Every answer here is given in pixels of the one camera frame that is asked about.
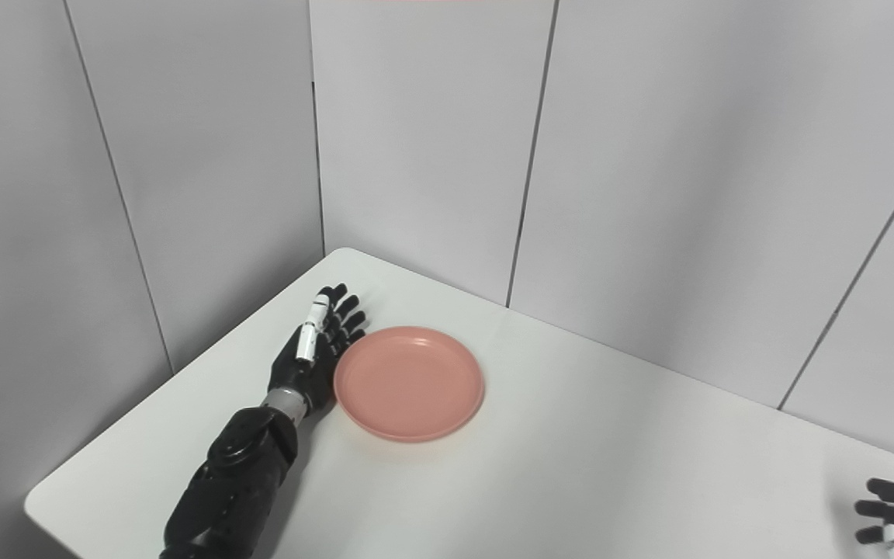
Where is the pink plate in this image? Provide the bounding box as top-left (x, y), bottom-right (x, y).
top-left (333, 326), bottom-right (486, 443)

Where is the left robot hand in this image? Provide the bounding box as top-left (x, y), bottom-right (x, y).
top-left (267, 283), bottom-right (367, 415)

